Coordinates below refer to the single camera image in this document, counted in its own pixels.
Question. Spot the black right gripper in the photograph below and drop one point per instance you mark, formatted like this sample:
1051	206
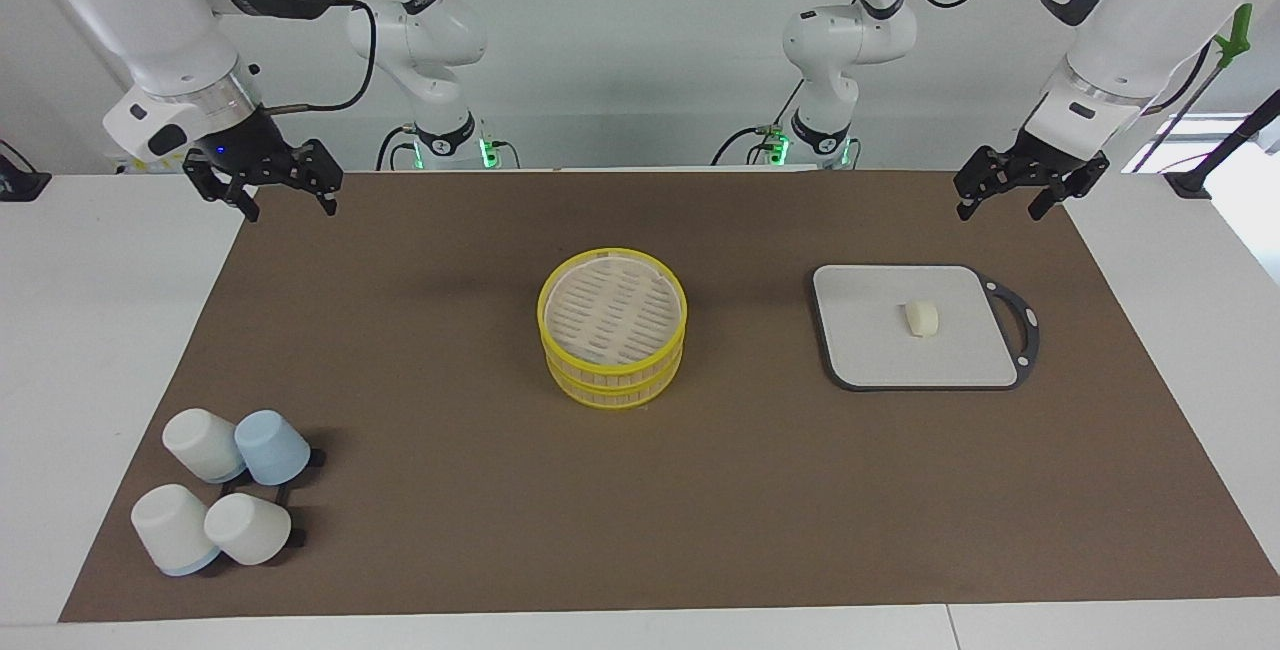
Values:
250	155

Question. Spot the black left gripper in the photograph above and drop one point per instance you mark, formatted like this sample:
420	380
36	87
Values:
1040	162

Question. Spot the white steamed bun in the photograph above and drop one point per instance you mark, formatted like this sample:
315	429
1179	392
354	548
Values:
922	318

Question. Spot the yellow-rimmed bamboo steamer basket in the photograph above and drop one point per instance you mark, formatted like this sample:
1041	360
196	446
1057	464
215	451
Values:
610	392
610	310

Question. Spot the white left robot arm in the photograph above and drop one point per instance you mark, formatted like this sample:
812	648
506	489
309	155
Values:
1130	40

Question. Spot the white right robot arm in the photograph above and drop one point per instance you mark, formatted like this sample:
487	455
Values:
130	10

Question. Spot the black stand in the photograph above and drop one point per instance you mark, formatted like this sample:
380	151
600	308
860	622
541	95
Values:
1188	182

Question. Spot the grey cutting board, dark rim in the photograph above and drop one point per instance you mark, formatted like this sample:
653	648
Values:
880	340

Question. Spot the pole with green tip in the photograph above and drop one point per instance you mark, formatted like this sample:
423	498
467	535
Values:
1236	30

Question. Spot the light blue plastic cup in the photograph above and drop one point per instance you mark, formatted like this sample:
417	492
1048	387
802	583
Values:
272	448

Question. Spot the white plastic cup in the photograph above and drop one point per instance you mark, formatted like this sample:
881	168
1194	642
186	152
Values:
200	442
248	530

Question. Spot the brown table mat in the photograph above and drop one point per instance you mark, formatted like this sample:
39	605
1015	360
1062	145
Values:
450	490

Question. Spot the white cup with blue base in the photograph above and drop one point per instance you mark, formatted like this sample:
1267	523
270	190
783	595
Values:
170	530

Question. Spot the white wall socket box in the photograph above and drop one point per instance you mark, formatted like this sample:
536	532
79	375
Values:
150	167

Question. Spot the black clamp mount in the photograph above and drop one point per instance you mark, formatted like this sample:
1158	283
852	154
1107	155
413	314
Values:
22	185

